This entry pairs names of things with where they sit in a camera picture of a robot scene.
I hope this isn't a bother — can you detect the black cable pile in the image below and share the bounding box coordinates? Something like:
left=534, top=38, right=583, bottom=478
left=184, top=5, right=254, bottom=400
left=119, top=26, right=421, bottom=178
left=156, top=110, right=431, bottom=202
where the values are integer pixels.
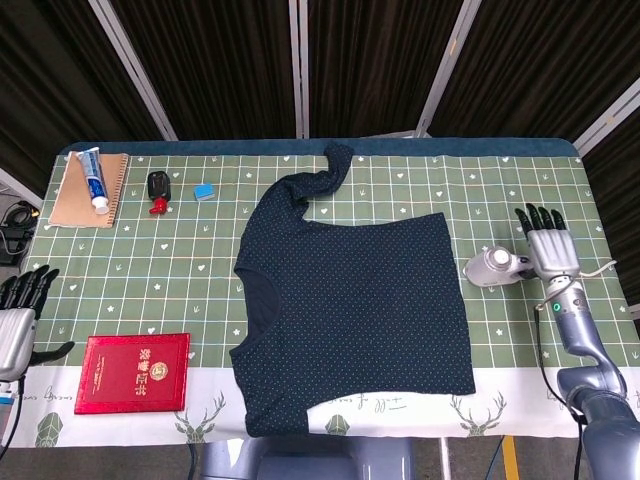
left=0, top=202, right=41, bottom=266

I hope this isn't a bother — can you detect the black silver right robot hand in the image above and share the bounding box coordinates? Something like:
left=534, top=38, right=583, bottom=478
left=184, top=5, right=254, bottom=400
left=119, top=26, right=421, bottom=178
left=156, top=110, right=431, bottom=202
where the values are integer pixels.
left=514, top=202, right=582, bottom=281

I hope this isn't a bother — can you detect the white table leg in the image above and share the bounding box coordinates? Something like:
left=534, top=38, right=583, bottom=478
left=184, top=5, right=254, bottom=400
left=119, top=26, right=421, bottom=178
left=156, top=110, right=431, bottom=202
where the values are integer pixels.
left=439, top=438, right=454, bottom=480

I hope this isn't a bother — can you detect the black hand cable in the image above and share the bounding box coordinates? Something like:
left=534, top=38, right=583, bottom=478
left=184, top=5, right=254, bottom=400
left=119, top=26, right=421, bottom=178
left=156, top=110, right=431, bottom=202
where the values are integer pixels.
left=533, top=301, right=590, bottom=480
left=0, top=374, right=26, bottom=449

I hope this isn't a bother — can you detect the dark pleated curtain panel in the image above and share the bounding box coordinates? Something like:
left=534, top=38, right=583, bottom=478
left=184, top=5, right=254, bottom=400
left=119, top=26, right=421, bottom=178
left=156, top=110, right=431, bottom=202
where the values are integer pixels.
left=429, top=0, right=640, bottom=146
left=112, top=0, right=299, bottom=141
left=307, top=0, right=464, bottom=139
left=0, top=0, right=164, bottom=199
left=582, top=107, right=640, bottom=321

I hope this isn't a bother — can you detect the white partition frame post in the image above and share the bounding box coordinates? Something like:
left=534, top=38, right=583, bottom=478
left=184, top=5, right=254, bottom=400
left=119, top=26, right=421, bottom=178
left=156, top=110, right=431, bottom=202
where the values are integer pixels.
left=288, top=0, right=310, bottom=140
left=88, top=0, right=179, bottom=141
left=415, top=0, right=482, bottom=139
left=0, top=167, right=45, bottom=211
left=573, top=92, right=640, bottom=156

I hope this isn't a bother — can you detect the white handheld steamer iron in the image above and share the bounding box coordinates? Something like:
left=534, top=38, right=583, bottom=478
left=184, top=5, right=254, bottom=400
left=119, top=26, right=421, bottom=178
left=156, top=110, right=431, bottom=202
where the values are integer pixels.
left=462, top=246, right=539, bottom=289

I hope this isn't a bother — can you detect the green grid pattern tablecloth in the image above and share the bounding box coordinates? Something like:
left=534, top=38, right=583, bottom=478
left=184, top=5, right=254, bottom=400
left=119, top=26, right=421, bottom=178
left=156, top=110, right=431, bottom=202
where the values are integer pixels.
left=0, top=149, right=640, bottom=449

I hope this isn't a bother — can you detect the black bottle with red cap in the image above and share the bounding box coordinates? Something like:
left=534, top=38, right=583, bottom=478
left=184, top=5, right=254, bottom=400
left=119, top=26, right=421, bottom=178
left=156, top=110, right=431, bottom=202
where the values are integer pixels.
left=147, top=170, right=173, bottom=216

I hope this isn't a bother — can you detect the red certificate book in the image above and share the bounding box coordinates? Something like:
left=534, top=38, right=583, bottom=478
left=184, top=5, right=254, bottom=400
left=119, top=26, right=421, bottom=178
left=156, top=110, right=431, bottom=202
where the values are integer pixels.
left=73, top=332, right=192, bottom=415

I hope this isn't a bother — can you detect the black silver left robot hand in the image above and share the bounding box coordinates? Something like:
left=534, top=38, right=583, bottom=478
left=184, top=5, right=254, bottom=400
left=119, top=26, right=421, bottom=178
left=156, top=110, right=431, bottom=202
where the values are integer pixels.
left=0, top=264, right=75, bottom=382

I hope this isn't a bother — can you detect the white blue toothpaste tube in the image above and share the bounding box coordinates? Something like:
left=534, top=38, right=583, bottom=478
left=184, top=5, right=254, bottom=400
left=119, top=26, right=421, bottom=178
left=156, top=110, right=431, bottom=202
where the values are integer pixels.
left=75, top=147, right=110, bottom=215

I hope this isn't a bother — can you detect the brown spiral notebook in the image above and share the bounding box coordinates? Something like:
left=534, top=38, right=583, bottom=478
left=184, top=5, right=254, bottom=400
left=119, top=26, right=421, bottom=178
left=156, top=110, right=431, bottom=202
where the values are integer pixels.
left=48, top=151, right=130, bottom=230

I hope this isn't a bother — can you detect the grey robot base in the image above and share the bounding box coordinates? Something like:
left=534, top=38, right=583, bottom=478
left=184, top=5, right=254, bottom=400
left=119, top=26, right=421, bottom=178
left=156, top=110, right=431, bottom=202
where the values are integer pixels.
left=199, top=437, right=414, bottom=480

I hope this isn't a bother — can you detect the black right hand cable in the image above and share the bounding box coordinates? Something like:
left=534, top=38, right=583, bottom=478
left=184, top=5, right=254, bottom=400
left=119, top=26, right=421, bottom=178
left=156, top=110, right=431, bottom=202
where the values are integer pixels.
left=533, top=301, right=590, bottom=480

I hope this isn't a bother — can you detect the dark blue dotted shirt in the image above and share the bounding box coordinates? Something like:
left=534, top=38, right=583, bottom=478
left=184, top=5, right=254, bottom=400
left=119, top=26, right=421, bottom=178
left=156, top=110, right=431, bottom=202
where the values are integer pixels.
left=228, top=142, right=476, bottom=437

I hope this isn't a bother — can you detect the yellow floor tape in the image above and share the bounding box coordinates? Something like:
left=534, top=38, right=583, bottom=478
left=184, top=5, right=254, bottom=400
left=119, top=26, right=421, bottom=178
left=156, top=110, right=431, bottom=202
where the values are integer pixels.
left=501, top=435, right=521, bottom=480

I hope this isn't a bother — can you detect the black left hand cable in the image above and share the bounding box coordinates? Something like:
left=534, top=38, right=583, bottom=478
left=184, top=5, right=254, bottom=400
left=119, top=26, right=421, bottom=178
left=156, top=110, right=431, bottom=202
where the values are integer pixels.
left=0, top=374, right=26, bottom=449

